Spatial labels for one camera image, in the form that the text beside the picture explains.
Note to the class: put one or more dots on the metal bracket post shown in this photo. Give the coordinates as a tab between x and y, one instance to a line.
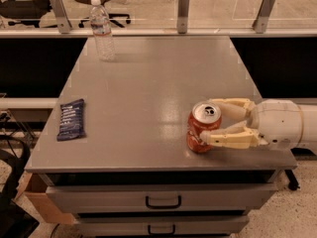
62	21
261	20
182	16

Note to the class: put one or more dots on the red coke can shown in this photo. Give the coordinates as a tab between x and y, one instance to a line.
204	116

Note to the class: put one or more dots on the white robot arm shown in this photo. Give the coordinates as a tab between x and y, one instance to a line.
309	133

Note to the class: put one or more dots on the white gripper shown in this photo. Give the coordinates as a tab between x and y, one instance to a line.
276	123

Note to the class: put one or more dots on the grey top drawer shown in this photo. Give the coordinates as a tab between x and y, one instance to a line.
131	198

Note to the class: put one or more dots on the grey metal rail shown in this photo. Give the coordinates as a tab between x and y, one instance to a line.
128	32

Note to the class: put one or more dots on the right metal bracket post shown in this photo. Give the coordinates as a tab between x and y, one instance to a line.
261	20

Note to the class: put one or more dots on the black drawer handle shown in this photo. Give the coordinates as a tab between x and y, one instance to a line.
163	204
161	230

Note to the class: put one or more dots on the black lower drawer handle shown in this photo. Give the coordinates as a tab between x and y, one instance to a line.
161	230

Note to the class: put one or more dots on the clear plastic water bottle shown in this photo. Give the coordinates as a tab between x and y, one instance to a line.
101	29

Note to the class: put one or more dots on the blue snack bag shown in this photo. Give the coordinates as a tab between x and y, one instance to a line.
71	121

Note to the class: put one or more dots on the black office chair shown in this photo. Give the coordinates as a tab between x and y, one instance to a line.
26	12

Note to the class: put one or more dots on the grey lower drawer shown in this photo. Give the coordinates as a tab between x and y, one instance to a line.
162	225

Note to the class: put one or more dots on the middle metal bracket post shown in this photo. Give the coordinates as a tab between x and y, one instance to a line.
182	16

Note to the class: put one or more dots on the grey drawer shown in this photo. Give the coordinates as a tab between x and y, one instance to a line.
162	225
131	198

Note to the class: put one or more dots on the cardboard box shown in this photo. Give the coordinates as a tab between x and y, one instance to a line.
34	189

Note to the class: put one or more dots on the left metal bracket post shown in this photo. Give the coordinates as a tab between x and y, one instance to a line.
62	21

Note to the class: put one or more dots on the black top drawer handle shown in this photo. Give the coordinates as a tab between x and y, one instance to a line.
163	204

